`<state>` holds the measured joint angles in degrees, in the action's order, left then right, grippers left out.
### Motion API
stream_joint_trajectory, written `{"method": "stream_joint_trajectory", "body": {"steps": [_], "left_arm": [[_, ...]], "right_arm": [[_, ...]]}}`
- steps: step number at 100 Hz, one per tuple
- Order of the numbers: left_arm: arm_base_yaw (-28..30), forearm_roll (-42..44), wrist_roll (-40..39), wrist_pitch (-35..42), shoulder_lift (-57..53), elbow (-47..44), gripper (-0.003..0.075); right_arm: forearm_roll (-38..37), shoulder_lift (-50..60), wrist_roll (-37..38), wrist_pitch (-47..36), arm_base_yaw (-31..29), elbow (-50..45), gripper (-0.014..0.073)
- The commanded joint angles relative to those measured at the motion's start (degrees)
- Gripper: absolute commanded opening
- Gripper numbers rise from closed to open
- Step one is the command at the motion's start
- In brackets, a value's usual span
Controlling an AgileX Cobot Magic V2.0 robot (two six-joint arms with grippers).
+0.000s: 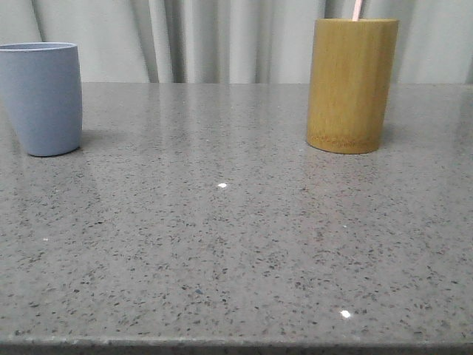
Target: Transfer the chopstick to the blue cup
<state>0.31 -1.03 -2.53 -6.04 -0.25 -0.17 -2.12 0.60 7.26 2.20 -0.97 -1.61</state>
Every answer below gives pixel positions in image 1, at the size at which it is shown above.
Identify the bamboo wooden cup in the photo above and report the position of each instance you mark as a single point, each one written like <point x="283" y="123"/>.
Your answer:
<point x="349" y="84"/>

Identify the grey curtain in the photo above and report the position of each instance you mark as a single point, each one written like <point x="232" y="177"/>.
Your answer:
<point x="237" y="42"/>

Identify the blue plastic cup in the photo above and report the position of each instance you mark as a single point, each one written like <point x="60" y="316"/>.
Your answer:
<point x="41" y="91"/>

